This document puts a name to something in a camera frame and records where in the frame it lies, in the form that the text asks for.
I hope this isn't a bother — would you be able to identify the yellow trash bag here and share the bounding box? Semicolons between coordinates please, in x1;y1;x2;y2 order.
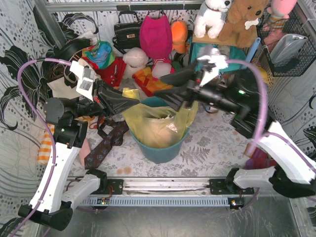
122;102;198;148

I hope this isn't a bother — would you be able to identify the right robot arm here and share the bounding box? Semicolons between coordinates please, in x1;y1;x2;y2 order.
155;59;316;198

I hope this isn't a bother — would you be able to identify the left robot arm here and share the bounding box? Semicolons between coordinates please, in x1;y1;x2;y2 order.
18;79;139;231

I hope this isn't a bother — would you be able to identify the rainbow striped bag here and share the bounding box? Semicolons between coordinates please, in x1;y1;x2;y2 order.
132;67;172;97

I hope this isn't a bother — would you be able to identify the cream canvas tote bag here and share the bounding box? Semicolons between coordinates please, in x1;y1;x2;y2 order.
45;63;80;99

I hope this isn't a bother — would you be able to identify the teal trash bin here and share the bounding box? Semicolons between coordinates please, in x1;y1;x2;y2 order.
130;97;190;164

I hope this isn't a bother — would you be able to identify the pink white plush doll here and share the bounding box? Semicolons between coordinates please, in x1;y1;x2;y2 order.
152;58;175;81

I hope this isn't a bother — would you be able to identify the red garment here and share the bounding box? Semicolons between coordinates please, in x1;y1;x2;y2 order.
95;57;126;87

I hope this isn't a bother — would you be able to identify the brown floral necktie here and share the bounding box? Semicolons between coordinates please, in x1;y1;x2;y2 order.
83;116;129;169

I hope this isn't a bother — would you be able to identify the colourful scarf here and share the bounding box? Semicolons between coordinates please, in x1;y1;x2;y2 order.
82;41;116;70

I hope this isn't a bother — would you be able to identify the pink soft pad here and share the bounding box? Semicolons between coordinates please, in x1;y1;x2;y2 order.
79;138;91;168

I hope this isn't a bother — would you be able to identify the white fluffy plush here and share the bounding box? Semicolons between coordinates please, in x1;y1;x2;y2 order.
122;47;149;79

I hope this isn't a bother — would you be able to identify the orange plush toy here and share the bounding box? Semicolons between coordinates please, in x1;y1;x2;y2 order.
171;20;189;54

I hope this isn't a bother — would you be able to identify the black metal shelf rack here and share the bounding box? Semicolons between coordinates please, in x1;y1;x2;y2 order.
184;34;262;97

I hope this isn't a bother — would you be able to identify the black leather handbag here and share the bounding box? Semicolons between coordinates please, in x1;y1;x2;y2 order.
112;11;142;54

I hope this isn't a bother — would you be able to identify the white plush dog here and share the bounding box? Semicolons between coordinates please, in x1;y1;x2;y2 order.
194;0;232;39

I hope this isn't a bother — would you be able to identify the yellow plush duck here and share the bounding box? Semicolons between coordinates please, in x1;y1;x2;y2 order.
257;66;268;85

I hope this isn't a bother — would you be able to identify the orange checkered towel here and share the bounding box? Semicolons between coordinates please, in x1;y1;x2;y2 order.
37;130;52;165

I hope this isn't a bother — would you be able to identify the magenta orange cloth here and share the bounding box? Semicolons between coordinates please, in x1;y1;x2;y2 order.
244;143;277;170

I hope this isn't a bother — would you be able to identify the brown plush dog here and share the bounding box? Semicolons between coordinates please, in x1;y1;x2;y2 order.
218;0;269;48

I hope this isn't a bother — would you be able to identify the silver pouch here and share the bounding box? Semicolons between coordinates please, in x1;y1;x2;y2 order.
270;34;308;64

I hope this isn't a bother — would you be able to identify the pink plush toy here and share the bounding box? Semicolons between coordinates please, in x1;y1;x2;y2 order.
262;0;297;45

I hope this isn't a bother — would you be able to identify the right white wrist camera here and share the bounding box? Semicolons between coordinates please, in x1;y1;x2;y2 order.
196;44;228;87

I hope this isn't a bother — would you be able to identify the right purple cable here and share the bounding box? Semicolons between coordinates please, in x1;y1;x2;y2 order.
226;59;316;173

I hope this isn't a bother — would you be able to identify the purple cable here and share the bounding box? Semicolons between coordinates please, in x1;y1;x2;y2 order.
226;59;316;173
9;58;75;237

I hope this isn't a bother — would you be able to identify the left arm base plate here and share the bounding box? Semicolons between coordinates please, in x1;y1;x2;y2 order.
98;179;124;195

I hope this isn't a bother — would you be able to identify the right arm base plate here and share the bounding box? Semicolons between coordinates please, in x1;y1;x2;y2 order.
208;179;255;195

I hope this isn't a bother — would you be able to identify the black wire basket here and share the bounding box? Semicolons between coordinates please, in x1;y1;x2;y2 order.
257;11;315;77

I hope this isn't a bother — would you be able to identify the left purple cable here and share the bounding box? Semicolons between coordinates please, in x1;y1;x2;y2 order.
9;58;75;237

